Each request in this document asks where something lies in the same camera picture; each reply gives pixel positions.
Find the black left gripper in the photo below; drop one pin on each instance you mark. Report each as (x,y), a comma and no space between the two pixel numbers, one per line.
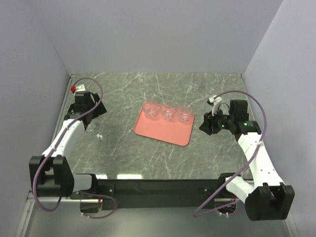
(99,109)

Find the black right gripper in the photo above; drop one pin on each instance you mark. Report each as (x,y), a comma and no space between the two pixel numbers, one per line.
(209,118)

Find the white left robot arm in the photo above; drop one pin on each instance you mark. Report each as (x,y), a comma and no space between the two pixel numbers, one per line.
(50,173)

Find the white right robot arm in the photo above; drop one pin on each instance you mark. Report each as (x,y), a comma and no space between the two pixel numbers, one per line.
(269,198)

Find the pink plastic tray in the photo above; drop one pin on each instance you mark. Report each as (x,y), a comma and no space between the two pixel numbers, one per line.
(171,131)

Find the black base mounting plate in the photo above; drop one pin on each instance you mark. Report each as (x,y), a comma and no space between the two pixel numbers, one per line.
(142,193)

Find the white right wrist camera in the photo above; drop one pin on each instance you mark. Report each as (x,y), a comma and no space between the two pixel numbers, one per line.
(214,101)

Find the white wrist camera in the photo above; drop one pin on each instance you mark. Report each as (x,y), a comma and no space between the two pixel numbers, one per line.
(77,88)
(214,101)

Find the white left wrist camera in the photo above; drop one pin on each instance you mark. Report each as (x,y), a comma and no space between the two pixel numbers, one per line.
(77,88)

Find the left aluminium rail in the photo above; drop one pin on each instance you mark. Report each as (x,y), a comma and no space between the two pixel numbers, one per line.
(58,126)

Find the front aluminium rail frame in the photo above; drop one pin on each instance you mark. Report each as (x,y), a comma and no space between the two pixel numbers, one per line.
(91,202)

